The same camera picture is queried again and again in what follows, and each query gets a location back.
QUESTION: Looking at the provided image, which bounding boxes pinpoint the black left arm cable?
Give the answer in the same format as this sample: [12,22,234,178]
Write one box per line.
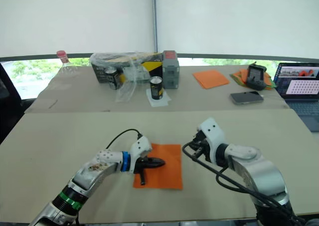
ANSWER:
[105,129,144,151]

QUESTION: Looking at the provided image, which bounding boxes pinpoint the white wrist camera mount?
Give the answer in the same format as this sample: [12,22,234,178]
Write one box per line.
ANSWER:
[196,117,226,166]
[129,135,153,173]

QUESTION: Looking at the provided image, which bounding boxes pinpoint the black and yellow cardboard box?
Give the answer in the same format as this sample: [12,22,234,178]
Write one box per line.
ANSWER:
[90,52,164,85]

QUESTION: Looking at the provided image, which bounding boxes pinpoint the black handheld device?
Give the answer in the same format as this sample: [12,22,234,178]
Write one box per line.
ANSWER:
[246,63,267,91]

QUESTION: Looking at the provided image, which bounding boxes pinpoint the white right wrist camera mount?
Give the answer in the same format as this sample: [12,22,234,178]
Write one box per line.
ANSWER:
[196,117,226,166]

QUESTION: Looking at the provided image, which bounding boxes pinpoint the grey smartphone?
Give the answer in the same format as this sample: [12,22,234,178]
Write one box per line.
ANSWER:
[230,91,265,105]

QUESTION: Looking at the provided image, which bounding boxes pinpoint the black chair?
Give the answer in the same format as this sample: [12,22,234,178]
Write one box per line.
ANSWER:
[0,62,26,145]

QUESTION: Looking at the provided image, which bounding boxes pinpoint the orange and green cloth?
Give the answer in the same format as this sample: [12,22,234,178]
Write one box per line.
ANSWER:
[229,68,278,91]

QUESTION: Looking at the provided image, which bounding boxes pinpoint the large orange paper sheet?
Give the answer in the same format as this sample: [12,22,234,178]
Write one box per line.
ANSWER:
[133,143,183,190]

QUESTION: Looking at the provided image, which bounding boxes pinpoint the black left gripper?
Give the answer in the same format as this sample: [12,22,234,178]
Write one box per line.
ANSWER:
[133,156,166,186]

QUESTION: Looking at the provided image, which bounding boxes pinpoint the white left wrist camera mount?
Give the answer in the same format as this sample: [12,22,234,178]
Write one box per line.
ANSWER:
[129,135,153,173]

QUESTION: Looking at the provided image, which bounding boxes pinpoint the clear plastic wrap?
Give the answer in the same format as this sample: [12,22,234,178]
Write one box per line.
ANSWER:
[89,50,148,103]

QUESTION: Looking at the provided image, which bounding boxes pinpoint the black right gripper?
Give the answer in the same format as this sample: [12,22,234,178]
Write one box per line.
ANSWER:
[190,129,212,162]

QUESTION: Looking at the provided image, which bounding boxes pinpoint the white roller blind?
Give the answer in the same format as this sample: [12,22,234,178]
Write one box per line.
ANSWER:
[0,0,156,59]
[157,0,319,61]

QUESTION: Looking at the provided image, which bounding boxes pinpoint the black drink can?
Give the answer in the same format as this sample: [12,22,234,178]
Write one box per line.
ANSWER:
[104,67,125,90]
[150,76,163,100]

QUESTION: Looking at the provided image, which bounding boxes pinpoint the metal window pole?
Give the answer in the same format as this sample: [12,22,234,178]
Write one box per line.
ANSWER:
[151,0,159,53]

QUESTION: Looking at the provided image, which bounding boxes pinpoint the grey box with red label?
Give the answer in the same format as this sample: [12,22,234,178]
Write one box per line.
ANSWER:
[162,50,180,90]

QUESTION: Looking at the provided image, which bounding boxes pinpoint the white paper napkin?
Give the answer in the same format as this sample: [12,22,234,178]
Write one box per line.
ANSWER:
[145,87,172,108]

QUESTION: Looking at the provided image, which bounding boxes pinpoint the small orange paper sheet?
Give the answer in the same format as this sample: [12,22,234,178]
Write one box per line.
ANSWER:
[192,69,230,90]

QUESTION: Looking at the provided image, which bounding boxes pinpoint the clear bottle with red cap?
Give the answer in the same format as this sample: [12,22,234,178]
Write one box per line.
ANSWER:
[56,50,81,77]

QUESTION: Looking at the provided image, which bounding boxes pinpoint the open laptop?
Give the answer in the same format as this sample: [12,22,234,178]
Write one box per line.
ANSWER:
[272,62,319,132]

